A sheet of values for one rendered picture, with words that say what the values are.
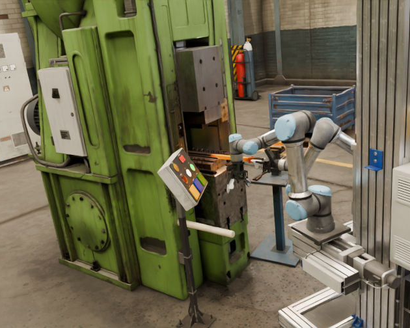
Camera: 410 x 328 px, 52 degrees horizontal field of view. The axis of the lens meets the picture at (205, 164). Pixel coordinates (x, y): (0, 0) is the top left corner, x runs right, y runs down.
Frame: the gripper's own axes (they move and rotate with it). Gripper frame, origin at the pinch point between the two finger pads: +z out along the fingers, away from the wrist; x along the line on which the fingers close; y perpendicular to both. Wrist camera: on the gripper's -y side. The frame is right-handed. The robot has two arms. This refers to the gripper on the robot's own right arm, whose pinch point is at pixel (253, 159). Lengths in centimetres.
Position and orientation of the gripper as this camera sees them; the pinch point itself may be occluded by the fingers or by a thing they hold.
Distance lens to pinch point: 290.3
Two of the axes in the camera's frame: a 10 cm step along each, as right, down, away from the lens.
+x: 5.8, -3.2, 7.5
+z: -8.0, -0.9, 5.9
